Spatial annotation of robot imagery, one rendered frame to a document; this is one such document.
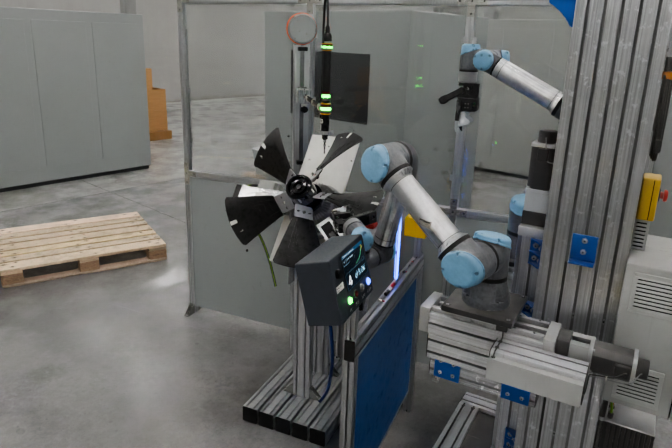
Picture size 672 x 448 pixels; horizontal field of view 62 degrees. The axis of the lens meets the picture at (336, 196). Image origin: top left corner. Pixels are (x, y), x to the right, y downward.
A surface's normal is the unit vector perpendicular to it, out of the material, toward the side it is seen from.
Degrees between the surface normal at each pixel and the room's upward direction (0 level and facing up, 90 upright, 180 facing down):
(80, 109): 90
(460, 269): 95
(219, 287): 90
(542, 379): 90
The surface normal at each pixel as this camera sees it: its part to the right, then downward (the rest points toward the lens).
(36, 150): 0.74, 0.20
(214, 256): -0.39, 0.24
